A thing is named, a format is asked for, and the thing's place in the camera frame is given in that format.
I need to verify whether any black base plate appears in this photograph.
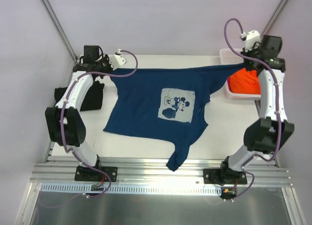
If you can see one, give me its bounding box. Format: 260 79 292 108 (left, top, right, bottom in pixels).
203 168 247 186
74 166 118 182

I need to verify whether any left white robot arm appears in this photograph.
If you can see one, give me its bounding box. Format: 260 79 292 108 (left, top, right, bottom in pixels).
45 45 113 180

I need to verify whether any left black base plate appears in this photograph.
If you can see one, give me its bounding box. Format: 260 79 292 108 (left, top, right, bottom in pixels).
74 166 118 182

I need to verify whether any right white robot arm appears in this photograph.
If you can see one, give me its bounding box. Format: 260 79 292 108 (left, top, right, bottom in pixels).
218 31 294 184

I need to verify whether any blue t shirt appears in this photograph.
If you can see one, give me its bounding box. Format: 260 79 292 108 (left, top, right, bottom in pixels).
104 63 244 171

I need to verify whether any aluminium mounting rail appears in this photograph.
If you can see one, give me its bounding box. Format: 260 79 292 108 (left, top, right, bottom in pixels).
30 156 294 188

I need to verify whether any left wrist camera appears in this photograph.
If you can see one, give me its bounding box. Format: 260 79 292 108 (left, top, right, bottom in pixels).
109 49 127 71

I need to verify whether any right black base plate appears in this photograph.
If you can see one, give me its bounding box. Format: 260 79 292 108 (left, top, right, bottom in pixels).
203 168 247 186

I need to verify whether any folded black t shirt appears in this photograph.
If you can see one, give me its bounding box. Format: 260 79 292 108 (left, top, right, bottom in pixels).
54 81 105 112

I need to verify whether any white plastic basket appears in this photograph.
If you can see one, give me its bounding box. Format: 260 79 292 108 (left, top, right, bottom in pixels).
219 48 260 100

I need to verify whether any white slotted cable duct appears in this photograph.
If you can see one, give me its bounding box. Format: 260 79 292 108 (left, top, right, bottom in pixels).
40 183 221 196

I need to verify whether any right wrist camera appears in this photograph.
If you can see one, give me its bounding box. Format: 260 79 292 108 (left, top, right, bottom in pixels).
240 30 261 52

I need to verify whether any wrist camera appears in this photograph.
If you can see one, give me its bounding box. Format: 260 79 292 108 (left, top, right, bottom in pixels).
240 30 261 52
109 49 127 71

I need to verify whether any orange t shirt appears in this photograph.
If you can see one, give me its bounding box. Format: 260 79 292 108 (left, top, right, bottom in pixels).
229 68 261 95

